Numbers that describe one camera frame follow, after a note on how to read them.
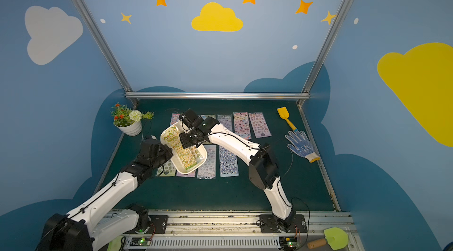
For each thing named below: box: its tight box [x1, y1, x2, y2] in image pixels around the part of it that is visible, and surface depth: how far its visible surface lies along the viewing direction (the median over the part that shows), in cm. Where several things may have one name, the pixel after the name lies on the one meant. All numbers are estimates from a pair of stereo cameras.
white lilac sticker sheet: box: [197, 144, 217, 180], surface depth 92 cm
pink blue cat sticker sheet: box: [169, 113, 180, 127], surface depth 116 cm
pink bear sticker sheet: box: [248, 111, 272, 139], surface depth 113 cm
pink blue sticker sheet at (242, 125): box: [233, 111, 252, 140], surface depth 116 cm
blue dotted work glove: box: [284, 130, 321, 164], surface depth 101 cm
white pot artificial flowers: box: [109, 102, 154, 137], surface depth 97 cm
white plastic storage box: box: [159, 120, 208, 175], surface depth 86 cm
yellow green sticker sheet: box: [163, 124, 204, 171], surface depth 86 cm
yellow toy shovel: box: [276, 106, 298, 132], surface depth 117 cm
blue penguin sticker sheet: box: [218, 144, 239, 178], surface depth 95 cm
